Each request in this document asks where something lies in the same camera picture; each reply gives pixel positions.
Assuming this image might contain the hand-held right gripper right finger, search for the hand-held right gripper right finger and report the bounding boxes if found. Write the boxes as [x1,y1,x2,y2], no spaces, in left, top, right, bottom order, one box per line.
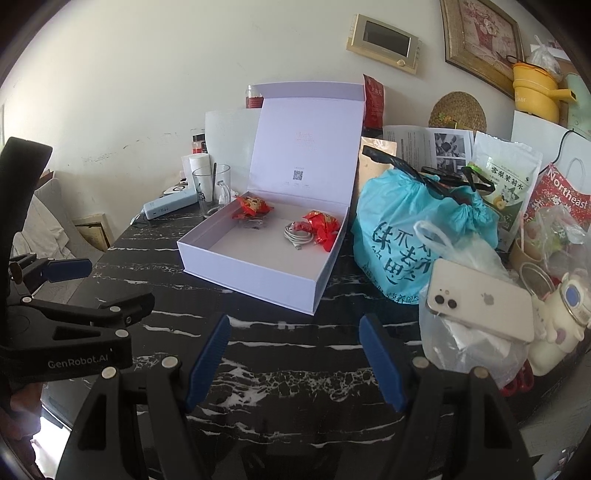
[359,314,539,480]

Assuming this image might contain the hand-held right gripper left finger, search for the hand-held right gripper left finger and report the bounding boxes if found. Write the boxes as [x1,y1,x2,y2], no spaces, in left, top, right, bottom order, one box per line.
[55,315,232,480]

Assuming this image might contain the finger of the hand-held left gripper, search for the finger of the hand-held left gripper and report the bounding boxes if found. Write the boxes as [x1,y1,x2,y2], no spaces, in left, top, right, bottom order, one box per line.
[9,253,93,297]
[21,291,157,332]

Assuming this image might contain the white gift box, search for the white gift box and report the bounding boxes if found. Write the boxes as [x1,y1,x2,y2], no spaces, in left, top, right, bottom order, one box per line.
[177,82,366,317]

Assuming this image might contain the red cartoon candy packet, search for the red cartoon candy packet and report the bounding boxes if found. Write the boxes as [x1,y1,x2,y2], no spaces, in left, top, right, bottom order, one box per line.
[302,210,341,252]
[233,196,274,219]

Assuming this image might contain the white charging cable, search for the white charging cable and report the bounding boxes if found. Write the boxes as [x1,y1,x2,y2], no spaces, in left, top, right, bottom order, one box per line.
[283,220,317,252]

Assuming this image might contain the person's left hand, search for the person's left hand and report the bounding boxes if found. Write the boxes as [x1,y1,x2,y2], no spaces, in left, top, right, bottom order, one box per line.
[0,382,44,467]

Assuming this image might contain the wooden framed board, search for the wooden framed board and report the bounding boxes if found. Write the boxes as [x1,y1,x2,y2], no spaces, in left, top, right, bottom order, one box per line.
[74,213,114,252]

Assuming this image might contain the white cloth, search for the white cloth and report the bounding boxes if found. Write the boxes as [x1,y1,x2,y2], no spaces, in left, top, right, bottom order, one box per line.
[13,196,77,259]

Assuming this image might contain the large clear plastic bag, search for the large clear plastic bag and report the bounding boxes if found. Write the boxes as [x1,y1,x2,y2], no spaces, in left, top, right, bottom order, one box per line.
[413,220,536,388]

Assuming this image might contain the blue power bank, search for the blue power bank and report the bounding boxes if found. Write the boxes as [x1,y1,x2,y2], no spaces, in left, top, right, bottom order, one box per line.
[142,190,199,220]

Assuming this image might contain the white smartphone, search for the white smartphone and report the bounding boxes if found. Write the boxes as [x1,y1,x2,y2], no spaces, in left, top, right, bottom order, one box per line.
[426,258,536,343]

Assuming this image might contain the blue plastic bag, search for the blue plastic bag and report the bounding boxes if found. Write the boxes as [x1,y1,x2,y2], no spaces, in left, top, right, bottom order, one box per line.
[352,168,499,305]

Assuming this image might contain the glass mug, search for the glass mug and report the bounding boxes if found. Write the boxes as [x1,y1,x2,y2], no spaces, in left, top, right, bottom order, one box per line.
[191,164,232,220]

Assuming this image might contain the white paper roll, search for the white paper roll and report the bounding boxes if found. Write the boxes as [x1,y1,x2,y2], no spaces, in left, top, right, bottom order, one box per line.
[188,154,213,185]

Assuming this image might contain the beige pouch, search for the beige pouch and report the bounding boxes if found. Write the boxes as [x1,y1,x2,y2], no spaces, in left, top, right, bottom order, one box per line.
[358,136,398,204]

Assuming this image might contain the brown paper cup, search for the brown paper cup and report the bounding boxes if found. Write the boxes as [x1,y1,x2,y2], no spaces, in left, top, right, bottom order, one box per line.
[515,235,555,278]

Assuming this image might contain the white cartoon thermos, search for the white cartoon thermos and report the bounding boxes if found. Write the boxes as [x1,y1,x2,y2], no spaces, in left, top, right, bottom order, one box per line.
[526,272,591,377]

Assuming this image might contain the black sunglasses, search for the black sunglasses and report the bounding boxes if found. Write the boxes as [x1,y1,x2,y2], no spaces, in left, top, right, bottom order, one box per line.
[418,166,496,204]

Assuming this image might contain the clear bag of snacks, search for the clear bag of snacks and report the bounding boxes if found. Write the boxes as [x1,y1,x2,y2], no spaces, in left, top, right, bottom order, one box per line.
[522,203,591,278]

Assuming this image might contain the printed paper leaflet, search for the printed paper leaflet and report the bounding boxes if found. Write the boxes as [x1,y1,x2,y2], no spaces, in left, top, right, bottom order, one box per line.
[383,124,474,174]

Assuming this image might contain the green white pouch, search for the green white pouch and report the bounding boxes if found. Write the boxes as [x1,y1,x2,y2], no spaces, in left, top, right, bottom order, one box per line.
[471,131,543,252]

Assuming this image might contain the red white paper bag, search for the red white paper bag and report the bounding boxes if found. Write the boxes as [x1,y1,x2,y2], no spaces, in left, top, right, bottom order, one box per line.
[522,159,591,241]

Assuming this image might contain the red foil pouch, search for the red foil pouch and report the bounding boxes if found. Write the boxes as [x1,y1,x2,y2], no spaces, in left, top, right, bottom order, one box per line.
[362,74,386,132]

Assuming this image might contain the woven straw basket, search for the woven straw basket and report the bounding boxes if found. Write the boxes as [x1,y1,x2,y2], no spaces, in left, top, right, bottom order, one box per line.
[428,91,487,134]

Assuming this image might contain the yellow cooking pot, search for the yellow cooking pot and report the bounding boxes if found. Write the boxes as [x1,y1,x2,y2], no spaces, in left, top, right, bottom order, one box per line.
[512,62,575,123]

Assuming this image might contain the pale green appliance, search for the pale green appliance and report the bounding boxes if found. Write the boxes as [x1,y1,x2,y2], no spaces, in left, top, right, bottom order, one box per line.
[566,74,591,139]

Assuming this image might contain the framed picture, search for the framed picture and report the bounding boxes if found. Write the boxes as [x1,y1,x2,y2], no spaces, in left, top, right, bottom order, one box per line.
[438,0,525,97]

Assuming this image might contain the knotted clear plastic bag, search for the knotted clear plastic bag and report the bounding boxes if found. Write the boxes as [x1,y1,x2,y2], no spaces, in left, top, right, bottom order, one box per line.
[526,34,564,81]

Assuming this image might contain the black flat strap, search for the black flat strap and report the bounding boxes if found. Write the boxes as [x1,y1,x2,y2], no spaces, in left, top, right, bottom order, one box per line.
[361,145,444,185]

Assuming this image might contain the beige wall intercom panel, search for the beige wall intercom panel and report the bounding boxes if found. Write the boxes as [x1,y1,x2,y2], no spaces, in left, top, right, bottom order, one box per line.
[346,14,423,75]

